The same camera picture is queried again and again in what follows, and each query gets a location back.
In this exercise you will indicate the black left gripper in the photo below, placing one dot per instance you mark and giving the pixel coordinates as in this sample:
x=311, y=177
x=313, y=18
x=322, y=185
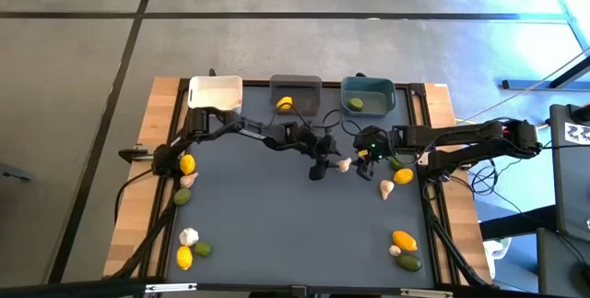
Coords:
x=322, y=152

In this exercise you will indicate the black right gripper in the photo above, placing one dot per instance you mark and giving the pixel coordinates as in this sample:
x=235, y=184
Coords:
x=380, y=143

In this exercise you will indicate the pinkish garlic bulb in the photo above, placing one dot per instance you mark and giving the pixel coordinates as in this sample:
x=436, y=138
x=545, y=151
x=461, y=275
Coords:
x=344, y=165
x=189, y=179
x=386, y=188

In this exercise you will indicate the green lime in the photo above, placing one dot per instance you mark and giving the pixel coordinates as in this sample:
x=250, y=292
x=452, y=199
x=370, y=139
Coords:
x=355, y=103

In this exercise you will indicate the yellow lemon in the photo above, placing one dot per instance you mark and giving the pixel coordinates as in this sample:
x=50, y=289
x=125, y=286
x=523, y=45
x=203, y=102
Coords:
x=187, y=164
x=184, y=257
x=284, y=103

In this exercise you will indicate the small white garlic bulb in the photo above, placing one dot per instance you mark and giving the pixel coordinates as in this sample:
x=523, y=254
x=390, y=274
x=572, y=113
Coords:
x=394, y=250

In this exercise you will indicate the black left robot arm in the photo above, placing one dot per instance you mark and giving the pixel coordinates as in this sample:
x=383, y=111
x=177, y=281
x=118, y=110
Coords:
x=251, y=133

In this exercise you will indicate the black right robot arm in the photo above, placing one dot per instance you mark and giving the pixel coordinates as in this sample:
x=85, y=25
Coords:
x=451, y=134

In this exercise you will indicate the teal plastic basket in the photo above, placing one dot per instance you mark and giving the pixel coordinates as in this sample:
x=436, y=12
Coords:
x=375, y=104

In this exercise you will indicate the grey plastic basket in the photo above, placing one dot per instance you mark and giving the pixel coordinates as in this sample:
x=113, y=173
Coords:
x=304, y=99

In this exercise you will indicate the large orange-yellow lemon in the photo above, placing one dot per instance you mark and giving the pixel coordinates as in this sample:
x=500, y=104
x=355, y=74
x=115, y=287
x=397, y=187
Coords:
x=404, y=241

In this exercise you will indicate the white plastic basket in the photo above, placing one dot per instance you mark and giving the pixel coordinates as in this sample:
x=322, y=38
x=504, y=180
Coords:
x=214, y=95

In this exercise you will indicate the white crumpled object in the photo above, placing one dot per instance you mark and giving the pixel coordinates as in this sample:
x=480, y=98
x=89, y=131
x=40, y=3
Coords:
x=495, y=249

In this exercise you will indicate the dark grey case, marker label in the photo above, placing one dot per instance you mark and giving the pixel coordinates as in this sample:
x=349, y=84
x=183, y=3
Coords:
x=571, y=187

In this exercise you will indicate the dark grey equipment case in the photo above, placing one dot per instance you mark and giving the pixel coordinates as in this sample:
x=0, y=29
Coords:
x=562, y=265

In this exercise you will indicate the black stand foot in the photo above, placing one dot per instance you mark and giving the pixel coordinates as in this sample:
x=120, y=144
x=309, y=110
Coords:
x=571, y=73

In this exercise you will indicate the grey flat object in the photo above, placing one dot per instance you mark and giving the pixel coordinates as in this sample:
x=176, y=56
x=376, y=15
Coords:
x=11, y=172

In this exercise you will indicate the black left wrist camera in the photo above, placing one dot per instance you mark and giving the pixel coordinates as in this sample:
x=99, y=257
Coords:
x=318, y=140

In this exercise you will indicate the black metal table frame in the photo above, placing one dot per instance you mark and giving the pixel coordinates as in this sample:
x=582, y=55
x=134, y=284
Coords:
x=331, y=84

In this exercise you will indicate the silver metal bracket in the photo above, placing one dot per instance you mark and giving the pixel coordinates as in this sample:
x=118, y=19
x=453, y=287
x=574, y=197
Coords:
x=170, y=287
x=426, y=292

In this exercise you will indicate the black clamp bracket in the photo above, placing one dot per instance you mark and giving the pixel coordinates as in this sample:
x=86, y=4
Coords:
x=131, y=154

